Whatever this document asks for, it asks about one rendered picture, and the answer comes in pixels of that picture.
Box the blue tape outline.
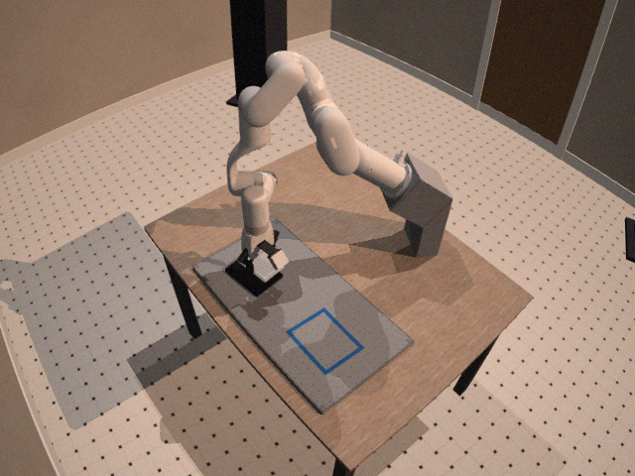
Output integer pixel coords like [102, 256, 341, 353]
[286, 308, 364, 375]

